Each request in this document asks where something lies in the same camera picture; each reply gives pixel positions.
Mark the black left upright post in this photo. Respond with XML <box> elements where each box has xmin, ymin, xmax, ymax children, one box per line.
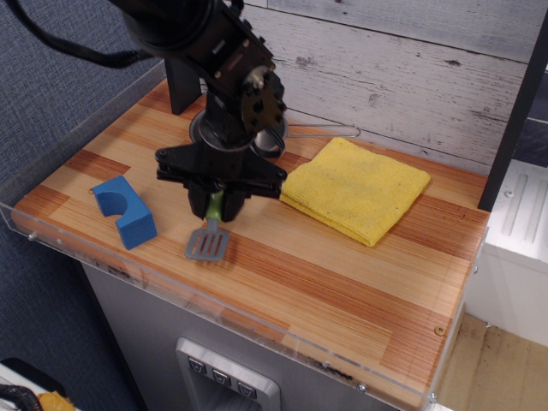
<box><xmin>164</xmin><ymin>59</ymin><xmax>202</xmax><ymax>115</ymax></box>

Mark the steel pan with wire handle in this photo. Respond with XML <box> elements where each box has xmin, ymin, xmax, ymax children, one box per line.
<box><xmin>179</xmin><ymin>110</ymin><xmax>360</xmax><ymax>163</ymax></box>

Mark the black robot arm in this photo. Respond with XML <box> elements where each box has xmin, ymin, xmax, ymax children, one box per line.
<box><xmin>114</xmin><ymin>1</ymin><xmax>287</xmax><ymax>222</ymax></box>

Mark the grey toy fridge cabinet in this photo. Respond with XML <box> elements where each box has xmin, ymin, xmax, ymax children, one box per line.
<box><xmin>83</xmin><ymin>265</ymin><xmax>391</xmax><ymax>410</ymax></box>

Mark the clear acrylic table guard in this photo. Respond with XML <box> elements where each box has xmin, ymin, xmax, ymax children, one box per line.
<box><xmin>1</xmin><ymin>64</ymin><xmax>487</xmax><ymax>410</ymax></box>

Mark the silver ice dispenser panel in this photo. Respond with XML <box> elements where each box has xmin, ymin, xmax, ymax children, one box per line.
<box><xmin>176</xmin><ymin>337</ymin><xmax>282</xmax><ymax>410</ymax></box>

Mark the black upright post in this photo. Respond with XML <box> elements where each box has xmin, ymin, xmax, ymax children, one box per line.
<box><xmin>478</xmin><ymin>13</ymin><xmax>547</xmax><ymax>211</ymax></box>
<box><xmin>164</xmin><ymin>59</ymin><xmax>202</xmax><ymax>115</ymax></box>

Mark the black right upright post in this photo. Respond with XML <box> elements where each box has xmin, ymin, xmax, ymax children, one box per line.
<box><xmin>478</xmin><ymin>13</ymin><xmax>547</xmax><ymax>211</ymax></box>

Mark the folded yellow cloth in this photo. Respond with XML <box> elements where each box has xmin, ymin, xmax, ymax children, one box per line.
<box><xmin>280</xmin><ymin>138</ymin><xmax>431</xmax><ymax>247</ymax></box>

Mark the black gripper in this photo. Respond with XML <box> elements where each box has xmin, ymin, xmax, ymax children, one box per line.
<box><xmin>155</xmin><ymin>141</ymin><xmax>288</xmax><ymax>223</ymax></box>

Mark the yellow object at corner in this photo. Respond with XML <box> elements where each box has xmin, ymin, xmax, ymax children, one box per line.
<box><xmin>38</xmin><ymin>391</ymin><xmax>77</xmax><ymax>411</ymax></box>

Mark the white toy sink unit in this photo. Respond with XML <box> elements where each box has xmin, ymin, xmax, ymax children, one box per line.
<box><xmin>464</xmin><ymin>160</ymin><xmax>547</xmax><ymax>346</ymax></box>

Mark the blue wooden arch block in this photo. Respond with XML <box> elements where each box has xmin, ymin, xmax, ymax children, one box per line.
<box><xmin>92</xmin><ymin>176</ymin><xmax>158</xmax><ymax>250</ymax></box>

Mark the green handled grey spatula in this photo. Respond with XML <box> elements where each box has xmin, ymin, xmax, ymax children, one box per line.
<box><xmin>185</xmin><ymin>191</ymin><xmax>230</xmax><ymax>262</ymax></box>

